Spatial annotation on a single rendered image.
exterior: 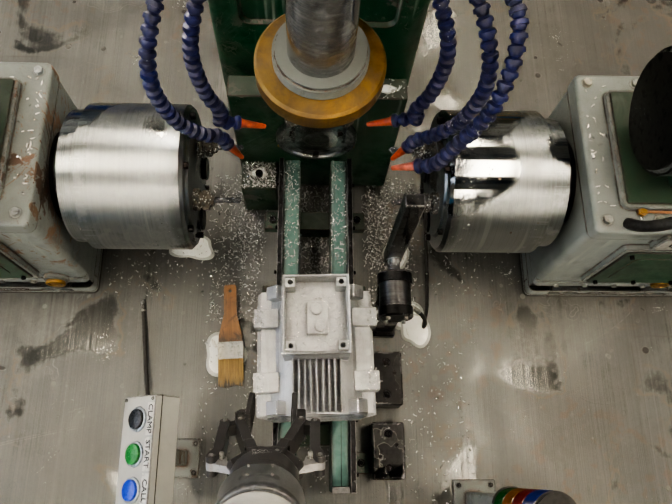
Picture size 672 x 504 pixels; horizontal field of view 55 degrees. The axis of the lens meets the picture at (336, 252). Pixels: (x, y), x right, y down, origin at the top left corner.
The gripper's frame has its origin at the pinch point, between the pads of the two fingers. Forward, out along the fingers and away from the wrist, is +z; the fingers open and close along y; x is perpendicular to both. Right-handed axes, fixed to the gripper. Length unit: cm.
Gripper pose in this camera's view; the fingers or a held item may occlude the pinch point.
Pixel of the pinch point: (272, 412)
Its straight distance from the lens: 88.8
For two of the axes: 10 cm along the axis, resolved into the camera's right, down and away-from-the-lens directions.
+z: -0.4, -1.9, 9.8
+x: -0.2, 9.8, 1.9
